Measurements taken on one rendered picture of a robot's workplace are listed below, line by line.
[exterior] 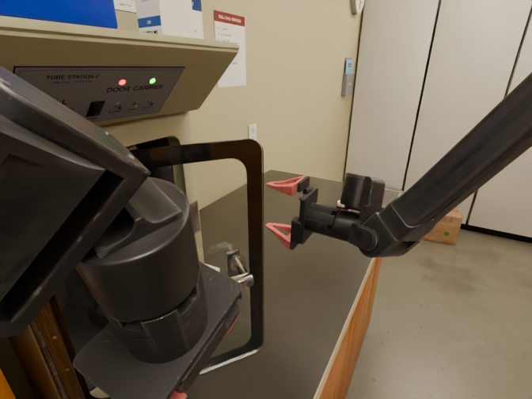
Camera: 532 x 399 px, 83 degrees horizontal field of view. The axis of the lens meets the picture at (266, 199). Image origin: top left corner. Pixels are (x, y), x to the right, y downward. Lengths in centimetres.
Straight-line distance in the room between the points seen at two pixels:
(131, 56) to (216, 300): 26
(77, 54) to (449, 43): 304
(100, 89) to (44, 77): 6
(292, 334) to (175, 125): 50
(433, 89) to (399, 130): 44
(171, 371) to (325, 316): 58
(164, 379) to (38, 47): 26
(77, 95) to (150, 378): 28
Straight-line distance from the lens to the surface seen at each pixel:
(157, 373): 22
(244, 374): 67
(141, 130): 51
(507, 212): 349
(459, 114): 323
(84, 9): 34
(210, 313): 23
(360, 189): 55
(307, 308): 78
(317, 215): 57
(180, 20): 46
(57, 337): 50
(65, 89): 36
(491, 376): 217
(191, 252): 16
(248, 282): 43
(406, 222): 48
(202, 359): 23
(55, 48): 33
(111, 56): 36
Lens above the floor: 148
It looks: 24 degrees down
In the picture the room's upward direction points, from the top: straight up
